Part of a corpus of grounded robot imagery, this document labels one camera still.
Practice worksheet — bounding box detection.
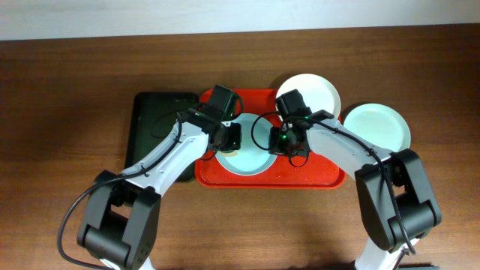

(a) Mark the light blue plate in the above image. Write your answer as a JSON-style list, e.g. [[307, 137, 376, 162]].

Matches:
[[215, 113, 277, 176]]

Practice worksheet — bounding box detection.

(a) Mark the white plate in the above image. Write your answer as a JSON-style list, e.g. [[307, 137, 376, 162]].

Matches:
[[276, 73, 341, 119]]

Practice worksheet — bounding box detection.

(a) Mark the light green plate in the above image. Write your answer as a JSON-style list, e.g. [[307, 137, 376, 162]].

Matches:
[[343, 103, 411, 152]]

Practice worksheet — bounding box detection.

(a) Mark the green and yellow sponge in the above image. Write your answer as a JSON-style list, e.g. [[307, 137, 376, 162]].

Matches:
[[220, 150, 239, 157]]

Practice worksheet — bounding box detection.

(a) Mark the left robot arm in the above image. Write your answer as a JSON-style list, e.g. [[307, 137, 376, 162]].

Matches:
[[77, 85, 241, 269]]

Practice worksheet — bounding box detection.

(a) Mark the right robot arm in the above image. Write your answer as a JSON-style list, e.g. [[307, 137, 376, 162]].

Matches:
[[268, 89, 442, 269]]

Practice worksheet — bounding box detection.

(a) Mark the red plastic tray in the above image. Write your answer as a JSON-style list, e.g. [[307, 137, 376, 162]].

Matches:
[[194, 88, 346, 189]]

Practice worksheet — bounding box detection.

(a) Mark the black rectangular tray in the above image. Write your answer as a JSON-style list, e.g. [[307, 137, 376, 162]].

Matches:
[[124, 92, 199, 168]]

